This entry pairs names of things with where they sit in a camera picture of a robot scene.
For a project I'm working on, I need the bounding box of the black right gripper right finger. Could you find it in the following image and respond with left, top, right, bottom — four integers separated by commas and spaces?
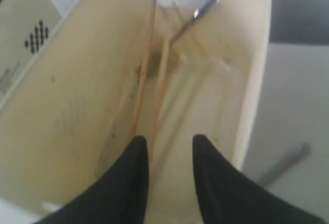
192, 134, 324, 223

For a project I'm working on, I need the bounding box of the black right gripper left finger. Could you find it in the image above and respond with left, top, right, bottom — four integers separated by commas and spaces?
38, 136, 149, 223

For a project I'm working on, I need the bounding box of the dark wooden chopstick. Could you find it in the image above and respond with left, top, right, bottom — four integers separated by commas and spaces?
129, 0, 157, 138

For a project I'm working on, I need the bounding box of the light wooden chopstick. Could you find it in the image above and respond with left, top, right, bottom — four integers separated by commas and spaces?
148, 37, 170, 154

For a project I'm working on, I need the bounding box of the stainless steel fork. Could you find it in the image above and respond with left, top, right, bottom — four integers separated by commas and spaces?
170, 0, 220, 45

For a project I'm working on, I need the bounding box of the stainless steel table knife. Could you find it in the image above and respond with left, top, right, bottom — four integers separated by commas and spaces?
257, 143, 312, 188

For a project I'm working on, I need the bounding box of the cream bin with black triangle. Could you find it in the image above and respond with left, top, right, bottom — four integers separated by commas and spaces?
1, 0, 271, 223

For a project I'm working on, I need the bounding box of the cream bin with black circle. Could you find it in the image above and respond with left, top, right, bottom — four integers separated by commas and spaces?
1, 0, 61, 98

